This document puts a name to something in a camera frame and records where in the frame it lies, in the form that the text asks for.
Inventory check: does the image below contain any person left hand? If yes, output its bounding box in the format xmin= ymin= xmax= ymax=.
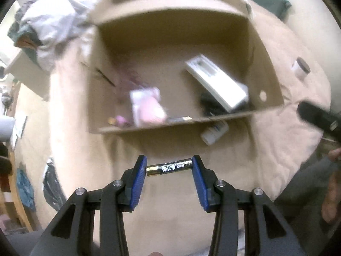
xmin=148 ymin=252 xmax=163 ymax=256

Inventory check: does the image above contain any beige bed sheet mattress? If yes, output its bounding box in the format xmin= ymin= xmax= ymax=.
xmin=28 ymin=5 xmax=331 ymax=255

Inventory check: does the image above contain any white bedside cabinet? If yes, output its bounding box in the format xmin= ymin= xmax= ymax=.
xmin=5 ymin=51 xmax=50 ymax=101

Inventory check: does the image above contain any brown lid white jar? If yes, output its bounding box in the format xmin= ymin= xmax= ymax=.
xmin=291 ymin=57 xmax=311 ymax=81

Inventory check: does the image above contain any white small bottle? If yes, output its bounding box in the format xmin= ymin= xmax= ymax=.
xmin=201 ymin=121 xmax=230 ymax=146

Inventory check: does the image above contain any white cream duvet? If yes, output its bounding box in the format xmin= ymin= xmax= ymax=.
xmin=12 ymin=0 xmax=99 ymax=72

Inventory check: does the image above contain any teal orange pillow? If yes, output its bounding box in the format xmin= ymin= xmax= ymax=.
xmin=7 ymin=23 xmax=43 ymax=66

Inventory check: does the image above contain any pink oval case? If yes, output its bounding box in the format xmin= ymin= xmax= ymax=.
xmin=129 ymin=87 xmax=167 ymax=127

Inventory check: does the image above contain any pink perfume bottle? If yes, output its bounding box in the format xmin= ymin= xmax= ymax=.
xmin=107 ymin=116 xmax=131 ymax=128

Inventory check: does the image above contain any person right hand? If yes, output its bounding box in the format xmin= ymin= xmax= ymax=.
xmin=321 ymin=147 xmax=341 ymax=224

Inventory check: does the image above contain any open cardboard box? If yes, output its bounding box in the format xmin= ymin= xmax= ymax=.
xmin=88 ymin=0 xmax=284 ymax=134

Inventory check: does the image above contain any white rectangular box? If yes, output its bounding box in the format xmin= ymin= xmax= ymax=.
xmin=186 ymin=54 xmax=249 ymax=113

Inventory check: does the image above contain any clear bubble plastic bag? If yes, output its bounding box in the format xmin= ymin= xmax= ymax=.
xmin=116 ymin=63 xmax=150 ymax=92

